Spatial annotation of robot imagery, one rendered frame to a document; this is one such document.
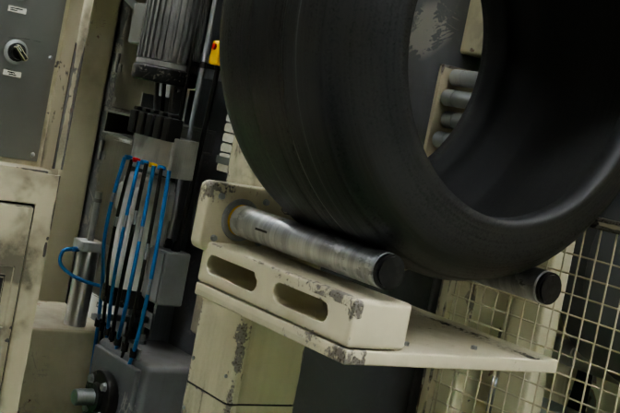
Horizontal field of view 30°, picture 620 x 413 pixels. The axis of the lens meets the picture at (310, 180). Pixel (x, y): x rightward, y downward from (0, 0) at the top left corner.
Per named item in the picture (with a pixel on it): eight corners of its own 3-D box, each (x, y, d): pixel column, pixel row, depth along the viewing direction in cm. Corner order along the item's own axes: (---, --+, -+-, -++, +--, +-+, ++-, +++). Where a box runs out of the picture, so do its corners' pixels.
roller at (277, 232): (221, 233, 164) (228, 202, 164) (248, 236, 167) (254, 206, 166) (373, 289, 136) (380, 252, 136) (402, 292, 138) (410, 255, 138)
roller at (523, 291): (374, 251, 180) (379, 222, 180) (395, 253, 183) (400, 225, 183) (536, 304, 152) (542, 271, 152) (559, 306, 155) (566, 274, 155)
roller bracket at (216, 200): (188, 245, 164) (201, 178, 163) (399, 267, 187) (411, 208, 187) (199, 250, 161) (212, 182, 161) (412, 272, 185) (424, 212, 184)
